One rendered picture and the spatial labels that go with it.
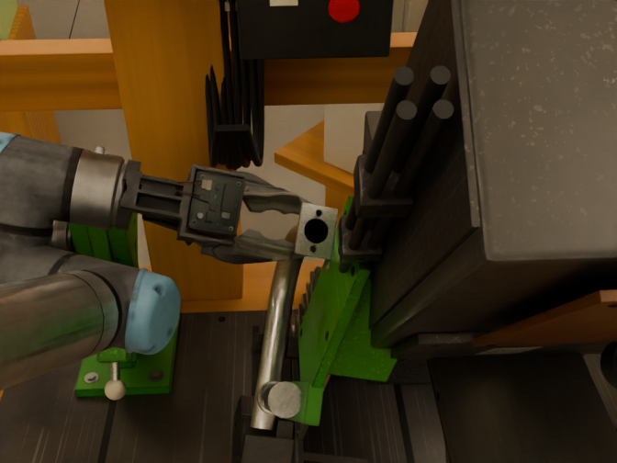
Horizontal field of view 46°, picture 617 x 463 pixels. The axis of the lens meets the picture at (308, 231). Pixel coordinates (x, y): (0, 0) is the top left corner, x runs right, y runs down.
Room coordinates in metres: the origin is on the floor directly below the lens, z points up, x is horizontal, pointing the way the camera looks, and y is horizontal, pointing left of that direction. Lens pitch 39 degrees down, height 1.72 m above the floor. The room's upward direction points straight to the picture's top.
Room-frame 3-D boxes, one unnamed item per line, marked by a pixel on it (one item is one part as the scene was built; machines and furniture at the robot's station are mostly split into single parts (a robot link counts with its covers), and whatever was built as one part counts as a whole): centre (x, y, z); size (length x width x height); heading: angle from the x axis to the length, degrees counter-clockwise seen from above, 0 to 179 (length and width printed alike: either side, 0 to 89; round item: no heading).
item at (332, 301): (0.56, -0.05, 1.17); 0.13 x 0.12 x 0.20; 93
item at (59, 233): (0.73, 0.31, 1.12); 0.07 x 0.03 x 0.08; 3
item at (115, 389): (0.64, 0.26, 0.96); 0.06 x 0.03 x 0.06; 3
